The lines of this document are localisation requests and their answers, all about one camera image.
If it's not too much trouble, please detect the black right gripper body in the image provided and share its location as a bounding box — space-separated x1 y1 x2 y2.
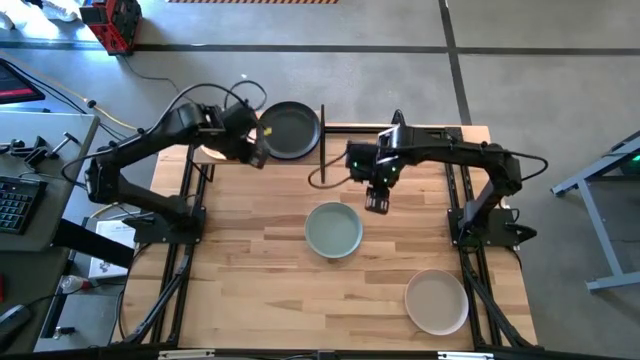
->
348 142 401 189

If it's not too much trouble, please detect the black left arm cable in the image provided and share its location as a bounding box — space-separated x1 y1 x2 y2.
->
60 79 269 187

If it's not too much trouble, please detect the white printed box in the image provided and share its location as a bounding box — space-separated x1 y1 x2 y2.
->
88 219 136 280

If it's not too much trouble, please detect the black right elbow cable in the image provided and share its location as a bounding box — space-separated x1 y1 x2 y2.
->
509 151 550 184

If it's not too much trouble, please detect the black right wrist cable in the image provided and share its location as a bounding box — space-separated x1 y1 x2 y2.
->
307 148 354 190

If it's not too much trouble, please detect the black floor cable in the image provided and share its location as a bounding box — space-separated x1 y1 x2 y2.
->
119 53 181 96

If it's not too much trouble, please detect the black monitor red stripe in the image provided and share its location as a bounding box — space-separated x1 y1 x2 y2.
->
0 58 46 105

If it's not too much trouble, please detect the black bar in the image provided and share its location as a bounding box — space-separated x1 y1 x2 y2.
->
52 218 136 269

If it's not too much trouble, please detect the black desk clamp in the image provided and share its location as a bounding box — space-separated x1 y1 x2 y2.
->
0 130 81 169

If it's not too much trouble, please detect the black computer mouse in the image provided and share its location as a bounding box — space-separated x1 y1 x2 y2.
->
0 304 32 346

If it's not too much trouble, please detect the black aluminium rig frame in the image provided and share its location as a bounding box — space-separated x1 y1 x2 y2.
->
0 103 640 360

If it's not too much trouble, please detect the grey metal table frame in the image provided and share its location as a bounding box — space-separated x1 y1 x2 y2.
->
549 130 640 294

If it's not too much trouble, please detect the sage green plate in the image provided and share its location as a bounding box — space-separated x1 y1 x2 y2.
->
304 201 364 260

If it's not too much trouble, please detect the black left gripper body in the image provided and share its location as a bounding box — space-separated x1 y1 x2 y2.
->
219 103 261 164

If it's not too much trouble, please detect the black device green light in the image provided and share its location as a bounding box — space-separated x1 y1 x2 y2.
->
617 152 640 176

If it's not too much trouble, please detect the grey desk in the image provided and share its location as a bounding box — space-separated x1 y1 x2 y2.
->
0 110 101 254

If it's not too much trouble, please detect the dark charcoal plate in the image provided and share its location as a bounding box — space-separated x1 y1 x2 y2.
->
257 101 322 161

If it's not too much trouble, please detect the beige plate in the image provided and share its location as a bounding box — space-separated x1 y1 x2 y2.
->
403 268 470 337

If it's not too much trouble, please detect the black backlit keyboard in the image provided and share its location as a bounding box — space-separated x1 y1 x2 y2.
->
0 175 49 236

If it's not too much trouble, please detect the clear bottle red cap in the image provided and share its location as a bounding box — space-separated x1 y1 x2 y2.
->
59 274 96 296

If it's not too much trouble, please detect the yellow floor cable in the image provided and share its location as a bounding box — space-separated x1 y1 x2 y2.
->
0 49 161 139

